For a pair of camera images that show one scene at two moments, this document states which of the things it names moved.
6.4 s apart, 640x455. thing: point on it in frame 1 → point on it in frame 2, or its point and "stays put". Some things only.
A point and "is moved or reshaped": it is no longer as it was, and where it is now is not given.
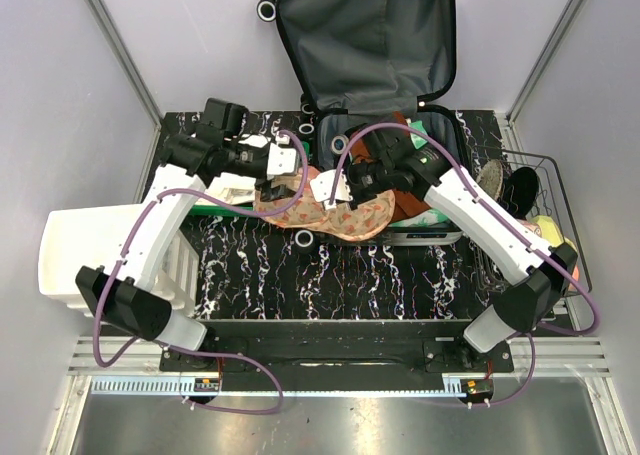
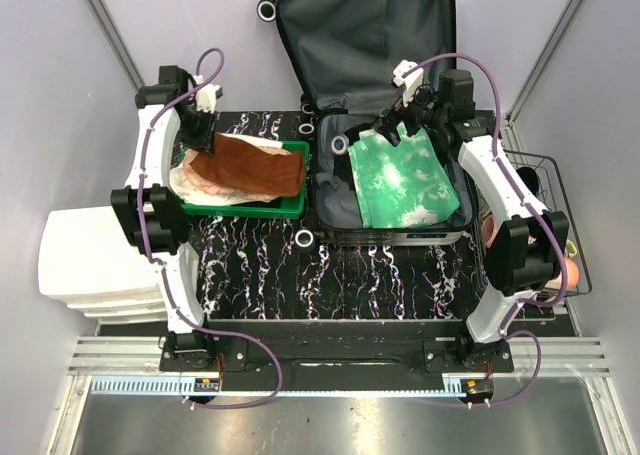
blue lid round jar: [339, 143] stays put
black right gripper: [353, 196] → [390, 120]
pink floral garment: [289, 202] → [219, 190]
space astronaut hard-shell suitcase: [371, 56] stays put
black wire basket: [552, 202] stays put
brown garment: [405, 203] is moved or reshaped
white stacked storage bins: [97, 236] stays put
